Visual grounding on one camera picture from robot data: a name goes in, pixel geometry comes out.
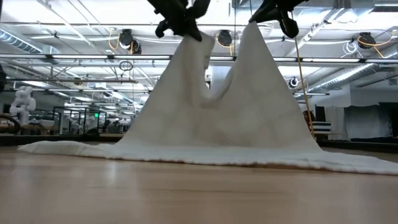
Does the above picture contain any black curved hose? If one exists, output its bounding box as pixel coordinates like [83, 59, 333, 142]
[0, 114, 22, 135]

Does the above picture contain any white humanoid robot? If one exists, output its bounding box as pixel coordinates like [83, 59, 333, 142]
[9, 86, 37, 126]

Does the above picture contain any blue white striped box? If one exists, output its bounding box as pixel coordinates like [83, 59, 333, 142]
[312, 121, 332, 134]

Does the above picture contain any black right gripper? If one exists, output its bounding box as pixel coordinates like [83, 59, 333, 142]
[248, 0, 309, 39]

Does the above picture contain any long ceiling light strip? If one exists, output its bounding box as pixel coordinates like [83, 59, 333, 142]
[0, 53, 398, 65]

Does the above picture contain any silver ventilation duct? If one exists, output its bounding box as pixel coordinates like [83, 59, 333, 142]
[306, 63, 385, 93]
[0, 28, 43, 54]

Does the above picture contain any black cable loop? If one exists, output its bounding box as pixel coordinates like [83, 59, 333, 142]
[119, 60, 134, 72]

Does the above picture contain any black framed glass enclosure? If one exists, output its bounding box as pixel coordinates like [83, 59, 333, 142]
[52, 106, 108, 135]

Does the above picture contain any narrow white curtain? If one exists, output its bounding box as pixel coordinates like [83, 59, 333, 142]
[325, 105, 345, 141]

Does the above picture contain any wide white hung cloth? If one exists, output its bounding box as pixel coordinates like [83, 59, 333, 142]
[343, 105, 393, 140]

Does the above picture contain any white beige plaid towel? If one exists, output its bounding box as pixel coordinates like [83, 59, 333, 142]
[17, 21, 398, 175]

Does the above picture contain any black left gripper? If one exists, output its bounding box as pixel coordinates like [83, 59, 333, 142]
[146, 0, 211, 42]

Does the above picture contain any person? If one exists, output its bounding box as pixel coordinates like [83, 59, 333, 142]
[303, 110, 313, 131]

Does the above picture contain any black board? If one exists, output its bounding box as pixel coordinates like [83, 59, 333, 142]
[315, 105, 326, 123]

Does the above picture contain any long yellow hanging cable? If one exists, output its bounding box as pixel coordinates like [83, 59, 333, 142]
[291, 11, 317, 140]

